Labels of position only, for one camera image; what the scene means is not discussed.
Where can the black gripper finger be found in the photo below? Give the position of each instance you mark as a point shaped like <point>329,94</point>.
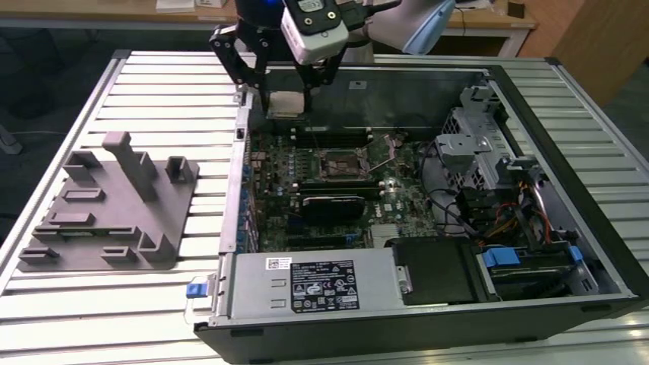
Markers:
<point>226,53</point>
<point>309,80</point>

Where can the square silver CPU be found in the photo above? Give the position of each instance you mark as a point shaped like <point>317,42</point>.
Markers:
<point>286,104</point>

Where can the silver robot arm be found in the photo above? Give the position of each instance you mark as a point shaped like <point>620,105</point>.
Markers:
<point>385,30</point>

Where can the CPU socket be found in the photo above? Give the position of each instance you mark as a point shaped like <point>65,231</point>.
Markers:
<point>340,164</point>

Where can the small white box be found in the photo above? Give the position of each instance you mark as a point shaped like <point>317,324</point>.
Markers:
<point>174,4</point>
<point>210,3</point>

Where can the wooden desk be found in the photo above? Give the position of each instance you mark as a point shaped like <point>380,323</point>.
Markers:
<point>127,17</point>

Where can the silver drive cage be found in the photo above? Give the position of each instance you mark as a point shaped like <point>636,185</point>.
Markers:
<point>476,125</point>

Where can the black graphics card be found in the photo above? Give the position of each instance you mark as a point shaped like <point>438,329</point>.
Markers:
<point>332,213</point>

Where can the black expansion slot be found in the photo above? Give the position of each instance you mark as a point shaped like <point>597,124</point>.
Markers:
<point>314,242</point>

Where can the silver chipset heat sink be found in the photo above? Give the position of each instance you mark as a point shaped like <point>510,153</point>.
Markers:
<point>385,232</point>

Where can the green motherboard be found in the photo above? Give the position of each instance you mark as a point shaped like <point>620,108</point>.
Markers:
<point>410,224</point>

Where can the small dark box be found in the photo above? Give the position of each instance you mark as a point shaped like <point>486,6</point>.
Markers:
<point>516,9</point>

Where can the grey metal leg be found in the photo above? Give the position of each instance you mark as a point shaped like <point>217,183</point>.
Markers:
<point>9,140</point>

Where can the grey parts rack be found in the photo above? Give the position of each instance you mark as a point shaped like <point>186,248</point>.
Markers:
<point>127,228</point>

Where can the wooden cabinet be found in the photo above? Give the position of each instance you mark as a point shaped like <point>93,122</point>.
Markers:
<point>598,45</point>

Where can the silver power supply unit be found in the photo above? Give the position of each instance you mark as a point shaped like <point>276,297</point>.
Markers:
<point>253,296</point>

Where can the blue plastic latch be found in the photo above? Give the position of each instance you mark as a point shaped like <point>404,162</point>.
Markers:
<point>196,291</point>

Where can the blue disk carrier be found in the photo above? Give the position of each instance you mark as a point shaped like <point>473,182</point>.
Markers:
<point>498,258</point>

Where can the black hard disk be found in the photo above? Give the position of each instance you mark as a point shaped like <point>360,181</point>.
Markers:
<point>532,277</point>

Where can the black PC case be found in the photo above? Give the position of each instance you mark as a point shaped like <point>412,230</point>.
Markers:
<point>354,342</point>

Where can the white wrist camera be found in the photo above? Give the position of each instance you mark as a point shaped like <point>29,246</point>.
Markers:
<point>318,45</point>

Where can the silver cage bracket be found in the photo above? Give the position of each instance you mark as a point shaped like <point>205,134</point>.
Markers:
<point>458,146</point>

